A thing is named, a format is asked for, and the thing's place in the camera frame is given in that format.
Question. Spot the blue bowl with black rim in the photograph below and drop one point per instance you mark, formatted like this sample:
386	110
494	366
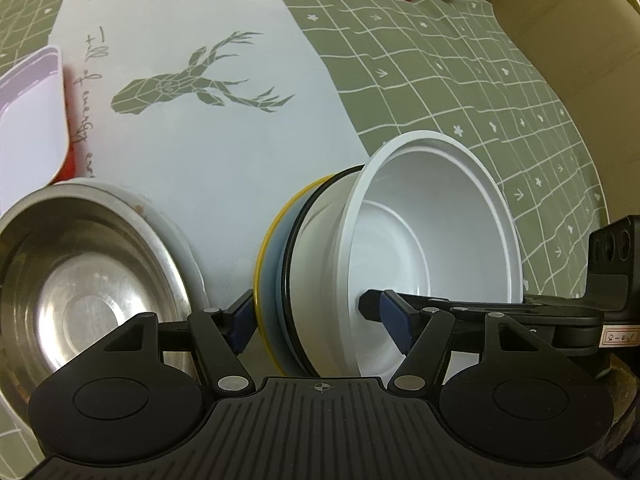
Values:
320	240

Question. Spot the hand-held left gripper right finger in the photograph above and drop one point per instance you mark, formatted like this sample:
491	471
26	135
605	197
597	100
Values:
396	319

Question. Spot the beige sofa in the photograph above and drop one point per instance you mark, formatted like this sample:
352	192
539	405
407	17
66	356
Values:
575	35

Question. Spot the yellow-rimmed white bowl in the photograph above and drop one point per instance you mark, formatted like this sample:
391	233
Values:
267	280

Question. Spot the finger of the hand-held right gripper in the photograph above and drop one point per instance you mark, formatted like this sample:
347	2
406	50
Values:
369	305

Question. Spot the white plastic bowl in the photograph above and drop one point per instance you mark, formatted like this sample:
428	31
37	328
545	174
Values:
430	210

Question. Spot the stainless steel bowl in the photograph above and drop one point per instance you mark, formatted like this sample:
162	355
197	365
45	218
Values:
75	260

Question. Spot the pink rectangular plastic container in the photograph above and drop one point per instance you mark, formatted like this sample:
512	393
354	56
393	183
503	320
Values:
30	120

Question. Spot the green checked tablecloth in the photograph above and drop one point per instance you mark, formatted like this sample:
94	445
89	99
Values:
450	70

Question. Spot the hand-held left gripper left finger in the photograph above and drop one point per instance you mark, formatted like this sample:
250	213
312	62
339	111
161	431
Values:
243	326

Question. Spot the white plate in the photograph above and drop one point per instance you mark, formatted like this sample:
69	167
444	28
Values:
170	230

